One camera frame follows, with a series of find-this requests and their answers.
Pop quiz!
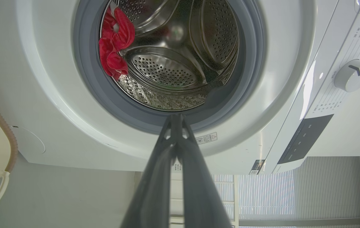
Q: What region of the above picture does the white round control knob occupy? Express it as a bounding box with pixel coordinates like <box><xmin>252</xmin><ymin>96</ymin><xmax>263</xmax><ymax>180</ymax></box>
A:
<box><xmin>334</xmin><ymin>59</ymin><xmax>360</xmax><ymax>92</ymax></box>

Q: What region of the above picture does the white front-load washing machine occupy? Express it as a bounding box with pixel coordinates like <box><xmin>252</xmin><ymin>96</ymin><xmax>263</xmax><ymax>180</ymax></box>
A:
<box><xmin>0</xmin><ymin>0</ymin><xmax>360</xmax><ymax>175</ymax></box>

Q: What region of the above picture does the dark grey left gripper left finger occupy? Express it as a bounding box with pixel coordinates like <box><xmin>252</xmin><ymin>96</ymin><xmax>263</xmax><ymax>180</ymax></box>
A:
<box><xmin>121</xmin><ymin>114</ymin><xmax>178</xmax><ymax>228</ymax></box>

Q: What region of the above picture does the stainless steel washing machine drum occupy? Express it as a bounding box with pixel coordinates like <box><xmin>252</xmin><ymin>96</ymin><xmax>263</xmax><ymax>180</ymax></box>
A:
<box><xmin>99</xmin><ymin>0</ymin><xmax>240</xmax><ymax>111</ymax></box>

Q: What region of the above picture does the grey rubber door gasket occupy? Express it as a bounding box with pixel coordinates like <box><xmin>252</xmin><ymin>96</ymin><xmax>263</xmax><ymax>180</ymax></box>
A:
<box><xmin>72</xmin><ymin>0</ymin><xmax>266</xmax><ymax>135</ymax></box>

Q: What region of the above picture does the grey warning sticker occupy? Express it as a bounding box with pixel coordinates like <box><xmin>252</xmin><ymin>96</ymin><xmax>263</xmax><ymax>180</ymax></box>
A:
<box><xmin>195</xmin><ymin>132</ymin><xmax>218</xmax><ymax>145</ymax></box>

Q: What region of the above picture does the small black barcode sticker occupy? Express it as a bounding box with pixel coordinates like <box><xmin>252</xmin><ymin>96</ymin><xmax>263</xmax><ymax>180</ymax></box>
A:
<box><xmin>249</xmin><ymin>159</ymin><xmax>266</xmax><ymax>175</ymax></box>

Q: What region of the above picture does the red and white garment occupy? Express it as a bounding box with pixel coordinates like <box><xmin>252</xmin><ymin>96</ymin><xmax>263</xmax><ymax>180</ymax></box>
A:
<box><xmin>99</xmin><ymin>3</ymin><xmax>135</xmax><ymax>80</ymax></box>

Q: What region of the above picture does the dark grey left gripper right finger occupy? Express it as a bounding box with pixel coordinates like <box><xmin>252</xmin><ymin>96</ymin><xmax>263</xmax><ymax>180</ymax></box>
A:
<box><xmin>177</xmin><ymin>114</ymin><xmax>232</xmax><ymax>228</ymax></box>

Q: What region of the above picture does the dark grey appliance control panel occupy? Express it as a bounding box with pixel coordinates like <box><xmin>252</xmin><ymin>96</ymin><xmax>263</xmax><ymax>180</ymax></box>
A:
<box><xmin>277</xmin><ymin>114</ymin><xmax>334</xmax><ymax>164</ymax></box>

